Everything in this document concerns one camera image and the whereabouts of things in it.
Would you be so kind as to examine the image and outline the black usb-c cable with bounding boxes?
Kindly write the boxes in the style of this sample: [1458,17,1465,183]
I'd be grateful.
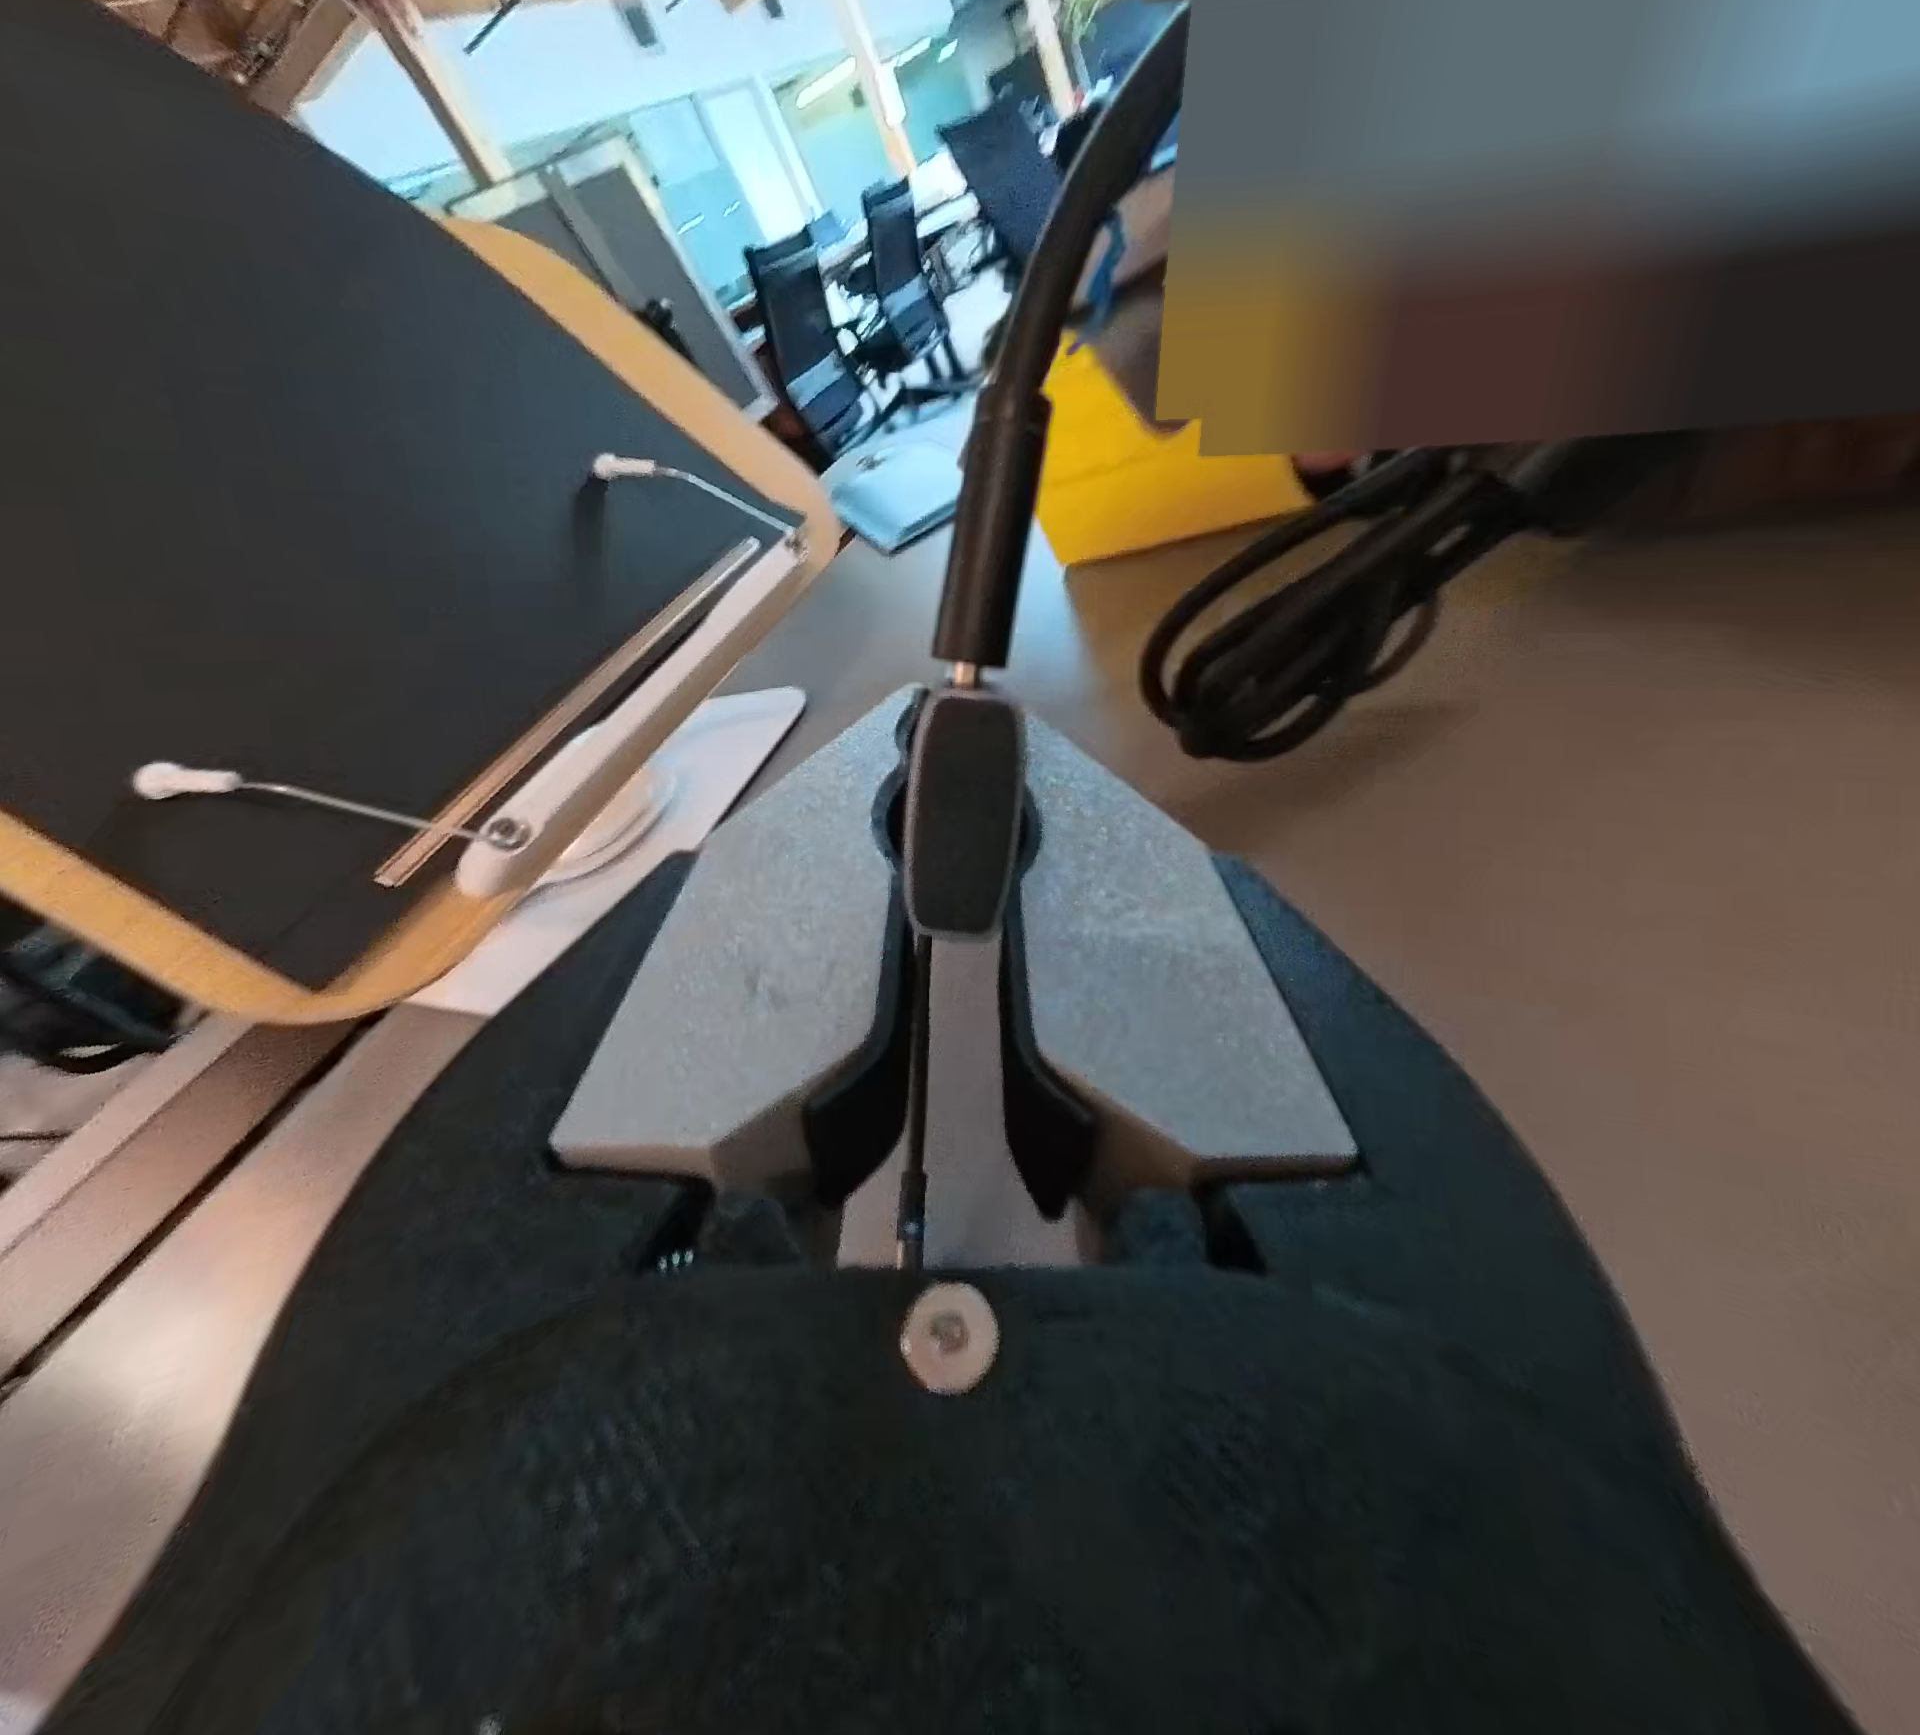
[932,1,1190,689]

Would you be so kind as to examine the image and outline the coiled black cable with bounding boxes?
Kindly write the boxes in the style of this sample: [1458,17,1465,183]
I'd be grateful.
[1136,437,1521,765]

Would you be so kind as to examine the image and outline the black usb-c port adapter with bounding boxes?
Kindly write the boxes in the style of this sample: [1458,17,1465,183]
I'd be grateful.
[897,689,1032,1269]

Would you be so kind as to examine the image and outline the yellow box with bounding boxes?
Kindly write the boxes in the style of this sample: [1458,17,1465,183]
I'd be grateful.
[1034,331,1318,567]

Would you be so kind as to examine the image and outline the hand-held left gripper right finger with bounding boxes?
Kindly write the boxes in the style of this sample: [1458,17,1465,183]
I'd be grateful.
[998,711,1363,1221]

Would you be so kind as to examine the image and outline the black book stand board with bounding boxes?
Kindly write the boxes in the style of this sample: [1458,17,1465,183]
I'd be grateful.
[0,0,846,1029]

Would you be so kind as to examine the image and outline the white-tipped wire page clip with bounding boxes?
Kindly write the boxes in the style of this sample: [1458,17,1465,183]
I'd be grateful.
[131,759,531,855]
[591,451,808,555]

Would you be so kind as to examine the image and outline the pale blue pad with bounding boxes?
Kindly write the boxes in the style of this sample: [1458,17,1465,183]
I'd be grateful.
[822,411,981,555]

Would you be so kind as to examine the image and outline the black office chair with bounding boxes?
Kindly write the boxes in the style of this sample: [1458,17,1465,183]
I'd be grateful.
[744,227,876,457]
[860,175,966,389]

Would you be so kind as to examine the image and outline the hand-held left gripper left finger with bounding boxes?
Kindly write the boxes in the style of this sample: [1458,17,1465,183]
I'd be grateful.
[548,685,924,1219]

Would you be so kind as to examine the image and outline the grey partition panel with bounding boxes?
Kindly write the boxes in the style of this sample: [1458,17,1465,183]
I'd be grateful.
[446,151,778,419]

